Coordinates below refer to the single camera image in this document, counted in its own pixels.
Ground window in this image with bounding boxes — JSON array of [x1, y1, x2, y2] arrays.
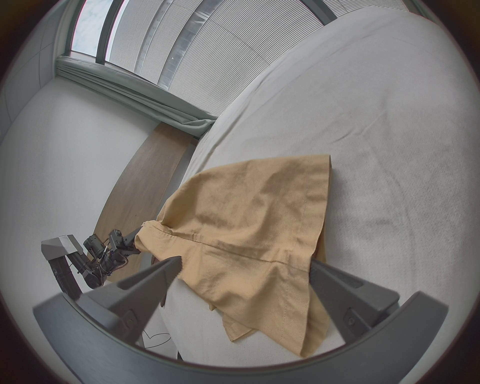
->
[[68, 0, 428, 118]]

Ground bed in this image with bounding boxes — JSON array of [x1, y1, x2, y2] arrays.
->
[[88, 7, 480, 366]]

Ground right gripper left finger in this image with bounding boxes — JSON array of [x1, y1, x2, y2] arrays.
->
[[80, 256, 183, 345]]

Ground blue-green curtain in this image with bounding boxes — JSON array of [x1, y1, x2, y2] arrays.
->
[[55, 55, 219, 137]]

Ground tan drawstring shorts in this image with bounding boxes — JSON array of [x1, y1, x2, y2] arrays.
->
[[134, 154, 335, 358]]

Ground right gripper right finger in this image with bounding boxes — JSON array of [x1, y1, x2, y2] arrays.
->
[[309, 259, 400, 344]]

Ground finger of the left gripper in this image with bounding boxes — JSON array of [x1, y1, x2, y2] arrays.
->
[[123, 224, 146, 245]]

